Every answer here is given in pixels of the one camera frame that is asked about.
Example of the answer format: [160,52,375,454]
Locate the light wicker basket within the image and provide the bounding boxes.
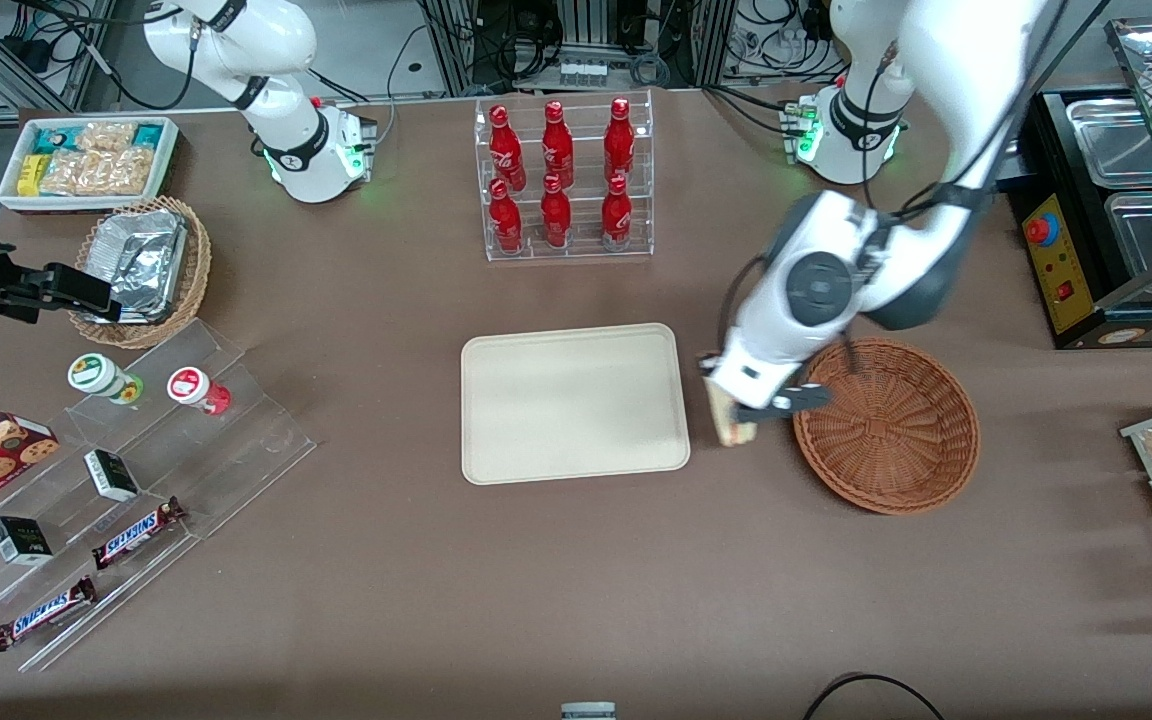
[68,196,213,351]

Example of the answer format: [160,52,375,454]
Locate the clear acrylic bottle rack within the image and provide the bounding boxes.
[474,90,655,263]

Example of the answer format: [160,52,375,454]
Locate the triangle sandwich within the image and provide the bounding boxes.
[702,375,760,448]

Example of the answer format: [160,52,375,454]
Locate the clear acrylic stepped shelf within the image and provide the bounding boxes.
[0,318,317,673]

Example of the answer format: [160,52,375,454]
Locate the brown wicker basket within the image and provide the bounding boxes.
[793,338,982,516]

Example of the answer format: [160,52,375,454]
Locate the beige plastic tray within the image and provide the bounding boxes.
[461,322,691,486]

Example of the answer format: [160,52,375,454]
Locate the small black carton box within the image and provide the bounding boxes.
[0,515,54,567]
[84,449,141,503]

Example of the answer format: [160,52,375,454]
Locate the red lid yogurt cup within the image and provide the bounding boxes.
[167,367,233,417]

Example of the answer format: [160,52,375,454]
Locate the large clear cracker bag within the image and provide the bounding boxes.
[39,147,157,197]

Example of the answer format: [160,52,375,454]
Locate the green lid yogurt cup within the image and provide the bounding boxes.
[67,353,145,406]

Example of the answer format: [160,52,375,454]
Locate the stacked aluminium foil trays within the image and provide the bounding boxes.
[86,210,187,323]

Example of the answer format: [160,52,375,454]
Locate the black floor cable loop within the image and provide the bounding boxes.
[801,672,947,720]

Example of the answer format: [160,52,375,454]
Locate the Snickers chocolate bar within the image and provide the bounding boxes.
[0,576,99,653]
[91,497,187,571]

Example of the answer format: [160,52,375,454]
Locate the small clear cracker bag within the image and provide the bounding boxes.
[74,121,140,153]

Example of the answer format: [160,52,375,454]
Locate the white snack bin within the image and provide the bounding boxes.
[0,116,181,214]

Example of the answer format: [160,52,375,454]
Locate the red cola bottle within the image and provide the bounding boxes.
[601,174,634,251]
[540,174,573,249]
[489,178,525,253]
[489,104,527,191]
[604,97,635,186]
[541,100,575,189]

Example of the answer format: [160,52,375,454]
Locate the black food warmer appliance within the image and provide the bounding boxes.
[1011,18,1152,351]

